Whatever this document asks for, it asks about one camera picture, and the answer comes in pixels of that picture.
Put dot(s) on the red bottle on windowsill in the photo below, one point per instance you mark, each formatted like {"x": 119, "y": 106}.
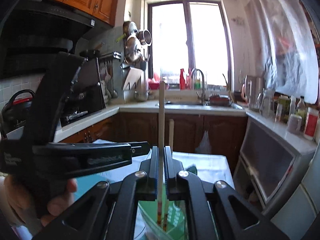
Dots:
{"x": 182, "y": 79}

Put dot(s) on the hanging steel pots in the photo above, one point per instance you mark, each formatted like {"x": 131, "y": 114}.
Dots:
{"x": 135, "y": 43}

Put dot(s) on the black red rice cooker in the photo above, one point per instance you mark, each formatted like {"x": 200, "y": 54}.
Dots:
{"x": 16, "y": 110}

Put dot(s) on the red label jar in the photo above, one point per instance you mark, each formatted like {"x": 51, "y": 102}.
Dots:
{"x": 311, "y": 123}

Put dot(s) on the wooden chopstick in holder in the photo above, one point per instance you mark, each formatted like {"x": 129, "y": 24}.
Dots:
{"x": 169, "y": 172}

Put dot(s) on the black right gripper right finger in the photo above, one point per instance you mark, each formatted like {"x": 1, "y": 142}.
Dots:
{"x": 189, "y": 188}

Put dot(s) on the light wooden chopstick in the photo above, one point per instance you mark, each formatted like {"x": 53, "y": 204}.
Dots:
{"x": 161, "y": 131}

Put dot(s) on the green utensil holder box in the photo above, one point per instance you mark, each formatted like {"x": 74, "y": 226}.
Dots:
{"x": 172, "y": 224}

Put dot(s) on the window with dark frame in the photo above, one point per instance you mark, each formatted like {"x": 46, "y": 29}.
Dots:
{"x": 188, "y": 35}

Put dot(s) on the green bottle on windowsill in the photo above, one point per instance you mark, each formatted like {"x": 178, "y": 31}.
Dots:
{"x": 197, "y": 81}

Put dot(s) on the steel kitchen faucet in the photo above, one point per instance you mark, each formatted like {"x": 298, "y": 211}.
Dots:
{"x": 201, "y": 93}

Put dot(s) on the black countertop oven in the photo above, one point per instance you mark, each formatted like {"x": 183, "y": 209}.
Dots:
{"x": 94, "y": 86}

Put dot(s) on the steel bowl on counter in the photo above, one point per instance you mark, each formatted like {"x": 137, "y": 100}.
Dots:
{"x": 141, "y": 96}

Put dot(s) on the wooden knife block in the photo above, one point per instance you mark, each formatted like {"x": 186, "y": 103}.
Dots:
{"x": 132, "y": 77}

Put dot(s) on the glass jar on counter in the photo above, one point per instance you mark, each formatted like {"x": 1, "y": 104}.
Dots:
{"x": 266, "y": 102}

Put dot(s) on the dark wooden lower cabinets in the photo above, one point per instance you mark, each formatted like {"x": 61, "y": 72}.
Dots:
{"x": 226, "y": 133}

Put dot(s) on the black range hood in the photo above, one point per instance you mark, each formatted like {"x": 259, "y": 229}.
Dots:
{"x": 35, "y": 31}

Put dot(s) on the steel electric kettle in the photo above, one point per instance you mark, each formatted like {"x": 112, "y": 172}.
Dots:
{"x": 252, "y": 91}

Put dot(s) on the person's left hand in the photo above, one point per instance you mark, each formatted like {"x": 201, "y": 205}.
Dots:
{"x": 22, "y": 202}

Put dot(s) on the white plastic wall cover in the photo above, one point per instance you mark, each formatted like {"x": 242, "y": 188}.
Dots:
{"x": 284, "y": 51}

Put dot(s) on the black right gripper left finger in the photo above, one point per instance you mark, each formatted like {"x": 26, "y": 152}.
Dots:
{"x": 124, "y": 196}

